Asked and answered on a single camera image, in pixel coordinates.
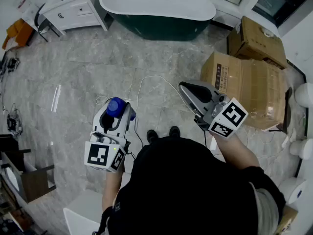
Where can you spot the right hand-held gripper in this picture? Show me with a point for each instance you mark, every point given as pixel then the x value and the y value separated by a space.
pixel 232 116

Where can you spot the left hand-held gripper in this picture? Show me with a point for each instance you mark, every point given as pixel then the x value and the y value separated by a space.
pixel 97 155

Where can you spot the blue shampoo bottle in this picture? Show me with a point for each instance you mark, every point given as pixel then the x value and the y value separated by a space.
pixel 116 106

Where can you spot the white and green bathtub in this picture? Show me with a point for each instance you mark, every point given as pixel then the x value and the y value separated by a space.
pixel 156 1

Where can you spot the person's left forearm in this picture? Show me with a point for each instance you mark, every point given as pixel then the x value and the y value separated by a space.
pixel 111 190

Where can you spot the person's right forearm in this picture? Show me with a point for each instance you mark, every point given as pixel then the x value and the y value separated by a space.
pixel 234 150

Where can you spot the person's left black shoe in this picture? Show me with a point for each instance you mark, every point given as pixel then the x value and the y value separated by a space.
pixel 152 136

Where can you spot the person's black shoe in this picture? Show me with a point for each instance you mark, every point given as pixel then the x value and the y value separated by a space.
pixel 174 131
pixel 152 136

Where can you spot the person's right black shoe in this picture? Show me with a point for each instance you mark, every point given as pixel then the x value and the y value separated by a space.
pixel 174 131

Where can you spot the large cardboard box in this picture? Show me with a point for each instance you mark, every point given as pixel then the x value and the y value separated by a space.
pixel 254 92

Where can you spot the small cardboard box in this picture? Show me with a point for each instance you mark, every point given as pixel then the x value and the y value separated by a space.
pixel 256 45

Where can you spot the black flat board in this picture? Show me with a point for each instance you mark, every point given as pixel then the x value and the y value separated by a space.
pixel 288 111

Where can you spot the white ceramic fixture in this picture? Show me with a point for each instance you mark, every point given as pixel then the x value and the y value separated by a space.
pixel 83 212

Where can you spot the white tape roll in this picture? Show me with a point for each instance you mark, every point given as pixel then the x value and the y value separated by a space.
pixel 267 32

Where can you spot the person's black clothing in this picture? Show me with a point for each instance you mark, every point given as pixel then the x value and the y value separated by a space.
pixel 185 187

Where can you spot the dark wooden chair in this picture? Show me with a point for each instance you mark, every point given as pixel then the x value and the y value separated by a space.
pixel 34 182

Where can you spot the white ceramic toilet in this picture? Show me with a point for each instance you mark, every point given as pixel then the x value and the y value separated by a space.
pixel 292 190
pixel 304 94
pixel 302 148

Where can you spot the white vanity cabinet with sink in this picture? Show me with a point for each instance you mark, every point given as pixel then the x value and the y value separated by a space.
pixel 73 13

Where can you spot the black chair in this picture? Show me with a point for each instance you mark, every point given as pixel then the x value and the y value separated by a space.
pixel 40 21

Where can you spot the black framed door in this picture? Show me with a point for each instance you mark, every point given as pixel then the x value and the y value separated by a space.
pixel 286 1

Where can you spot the orange sofa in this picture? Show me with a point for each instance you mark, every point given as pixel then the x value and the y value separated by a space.
pixel 18 33

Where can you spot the person's grey garment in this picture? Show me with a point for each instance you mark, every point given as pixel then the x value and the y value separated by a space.
pixel 266 209

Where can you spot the brown box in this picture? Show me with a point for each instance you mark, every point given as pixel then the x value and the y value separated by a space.
pixel 288 217

